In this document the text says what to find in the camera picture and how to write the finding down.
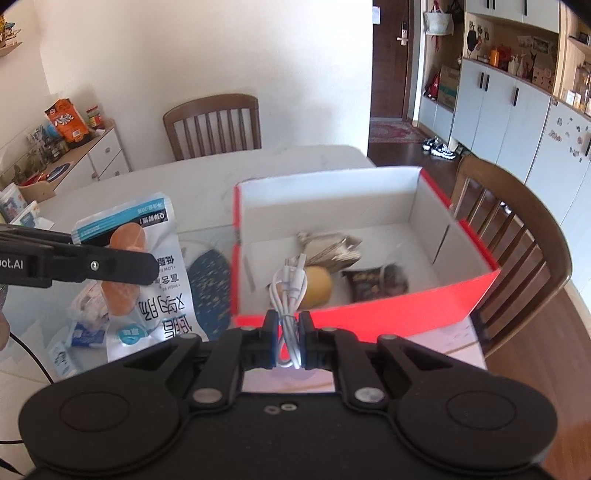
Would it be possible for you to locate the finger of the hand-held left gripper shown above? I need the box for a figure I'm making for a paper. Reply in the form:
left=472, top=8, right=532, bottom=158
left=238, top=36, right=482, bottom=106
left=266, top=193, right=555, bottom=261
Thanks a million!
left=48, top=244, right=159, bottom=287
left=0, top=224, right=75, bottom=246

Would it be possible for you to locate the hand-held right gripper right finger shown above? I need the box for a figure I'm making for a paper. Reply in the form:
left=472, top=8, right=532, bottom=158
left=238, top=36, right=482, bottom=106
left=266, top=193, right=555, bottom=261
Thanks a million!
left=298, top=310, right=462, bottom=410

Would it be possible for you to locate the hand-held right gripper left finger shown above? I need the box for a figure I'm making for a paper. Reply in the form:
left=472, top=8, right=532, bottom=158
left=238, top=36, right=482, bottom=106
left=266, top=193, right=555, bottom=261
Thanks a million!
left=120, top=310, right=280, bottom=408

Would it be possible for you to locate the white charging cable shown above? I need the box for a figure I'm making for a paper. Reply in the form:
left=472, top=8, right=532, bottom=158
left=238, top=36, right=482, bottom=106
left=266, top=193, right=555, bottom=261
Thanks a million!
left=270, top=255, right=308, bottom=370

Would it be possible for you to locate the yellow bun toy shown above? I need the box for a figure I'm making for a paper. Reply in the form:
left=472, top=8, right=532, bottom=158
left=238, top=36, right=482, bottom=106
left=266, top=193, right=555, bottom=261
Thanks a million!
left=298, top=265, right=333, bottom=310

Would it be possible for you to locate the white chicken breast packet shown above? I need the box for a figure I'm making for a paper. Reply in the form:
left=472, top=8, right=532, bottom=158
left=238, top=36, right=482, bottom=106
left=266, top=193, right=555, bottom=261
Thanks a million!
left=71, top=191, right=204, bottom=365

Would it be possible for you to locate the blue and white carton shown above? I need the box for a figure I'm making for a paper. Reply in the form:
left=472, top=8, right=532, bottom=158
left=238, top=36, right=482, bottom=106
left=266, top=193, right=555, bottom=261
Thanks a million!
left=48, top=320, right=112, bottom=380

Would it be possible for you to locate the black snack packet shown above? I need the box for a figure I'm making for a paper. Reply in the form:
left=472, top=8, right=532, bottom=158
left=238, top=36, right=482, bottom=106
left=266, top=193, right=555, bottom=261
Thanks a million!
left=342, top=263, right=409, bottom=303

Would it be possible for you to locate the silver foil snack packet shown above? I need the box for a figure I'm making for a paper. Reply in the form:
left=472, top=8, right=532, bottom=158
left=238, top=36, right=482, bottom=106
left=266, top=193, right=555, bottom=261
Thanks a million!
left=295, top=231, right=363, bottom=273

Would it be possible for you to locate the red cardboard box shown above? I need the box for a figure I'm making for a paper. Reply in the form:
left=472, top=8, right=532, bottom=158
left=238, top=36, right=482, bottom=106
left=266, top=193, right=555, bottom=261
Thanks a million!
left=231, top=166, right=502, bottom=342

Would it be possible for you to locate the white marble desktop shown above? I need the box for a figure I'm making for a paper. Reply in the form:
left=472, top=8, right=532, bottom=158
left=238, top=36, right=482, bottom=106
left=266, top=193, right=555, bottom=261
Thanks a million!
left=0, top=144, right=488, bottom=393

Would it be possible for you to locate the light wooden box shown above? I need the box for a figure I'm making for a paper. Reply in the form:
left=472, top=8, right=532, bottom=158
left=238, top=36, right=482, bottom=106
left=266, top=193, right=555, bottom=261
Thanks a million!
left=18, top=182, right=58, bottom=204

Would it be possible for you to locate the white mug blue print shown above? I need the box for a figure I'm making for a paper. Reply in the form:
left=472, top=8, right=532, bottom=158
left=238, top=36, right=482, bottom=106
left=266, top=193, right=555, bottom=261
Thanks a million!
left=0, top=184, right=24, bottom=221

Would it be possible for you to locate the dark blue speckled placemat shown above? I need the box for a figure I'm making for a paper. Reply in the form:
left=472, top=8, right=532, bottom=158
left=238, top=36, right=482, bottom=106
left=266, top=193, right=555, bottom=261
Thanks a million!
left=187, top=247, right=232, bottom=340

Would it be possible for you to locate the white low sideboard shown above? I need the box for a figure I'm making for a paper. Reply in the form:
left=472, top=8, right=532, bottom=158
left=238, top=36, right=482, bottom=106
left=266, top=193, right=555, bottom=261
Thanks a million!
left=18, top=124, right=132, bottom=204

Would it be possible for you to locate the orange snack bag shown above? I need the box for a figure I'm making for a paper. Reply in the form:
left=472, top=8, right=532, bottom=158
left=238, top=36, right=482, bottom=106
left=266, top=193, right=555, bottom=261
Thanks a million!
left=45, top=98, right=92, bottom=149

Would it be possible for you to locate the brown wooden chair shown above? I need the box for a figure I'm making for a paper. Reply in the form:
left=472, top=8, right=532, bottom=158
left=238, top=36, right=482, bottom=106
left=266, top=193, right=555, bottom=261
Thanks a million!
left=450, top=155, right=573, bottom=356
left=163, top=93, right=262, bottom=161

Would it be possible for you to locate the red patterned rug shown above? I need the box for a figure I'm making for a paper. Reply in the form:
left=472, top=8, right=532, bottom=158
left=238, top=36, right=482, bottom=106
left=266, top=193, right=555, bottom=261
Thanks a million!
left=369, top=117, right=426, bottom=145

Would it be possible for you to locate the brown wooden door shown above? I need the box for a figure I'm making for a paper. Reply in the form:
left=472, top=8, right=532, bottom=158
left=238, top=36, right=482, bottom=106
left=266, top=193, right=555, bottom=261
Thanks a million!
left=372, top=0, right=416, bottom=123

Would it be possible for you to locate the brown cardboard box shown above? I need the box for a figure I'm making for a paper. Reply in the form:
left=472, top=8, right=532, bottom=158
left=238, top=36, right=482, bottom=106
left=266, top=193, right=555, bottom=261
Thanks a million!
left=436, top=65, right=461, bottom=109

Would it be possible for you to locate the hanging grey tote bag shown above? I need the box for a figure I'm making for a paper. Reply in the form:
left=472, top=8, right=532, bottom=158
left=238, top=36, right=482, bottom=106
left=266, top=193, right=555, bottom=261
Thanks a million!
left=424, top=9, right=455, bottom=35

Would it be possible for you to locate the black cable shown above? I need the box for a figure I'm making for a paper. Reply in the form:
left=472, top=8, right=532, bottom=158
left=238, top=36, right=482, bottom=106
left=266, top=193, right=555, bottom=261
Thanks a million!
left=8, top=331, right=54, bottom=384

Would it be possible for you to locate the white and wood wall cabinet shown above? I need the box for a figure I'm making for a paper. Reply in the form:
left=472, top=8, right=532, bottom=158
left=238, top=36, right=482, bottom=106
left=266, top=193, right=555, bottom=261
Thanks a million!
left=413, top=0, right=591, bottom=217

